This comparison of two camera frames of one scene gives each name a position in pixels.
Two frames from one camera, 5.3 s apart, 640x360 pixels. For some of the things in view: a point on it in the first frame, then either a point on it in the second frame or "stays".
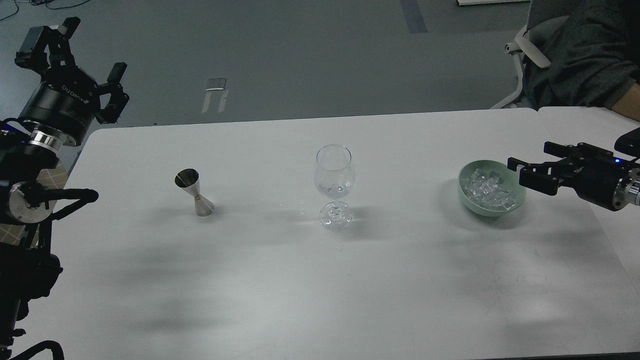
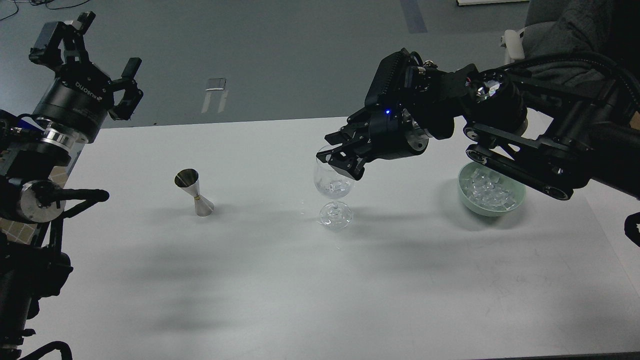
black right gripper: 597,175 -> 383,134
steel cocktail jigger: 188,179 stays
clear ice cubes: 485,189 stays
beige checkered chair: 54,178 stays
